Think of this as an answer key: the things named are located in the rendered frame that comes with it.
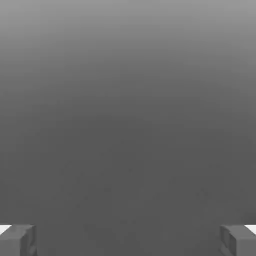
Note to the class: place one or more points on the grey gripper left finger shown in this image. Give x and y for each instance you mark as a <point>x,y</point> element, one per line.
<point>18,241</point>

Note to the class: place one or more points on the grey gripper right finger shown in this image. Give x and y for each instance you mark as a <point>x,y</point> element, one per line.
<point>238,241</point>

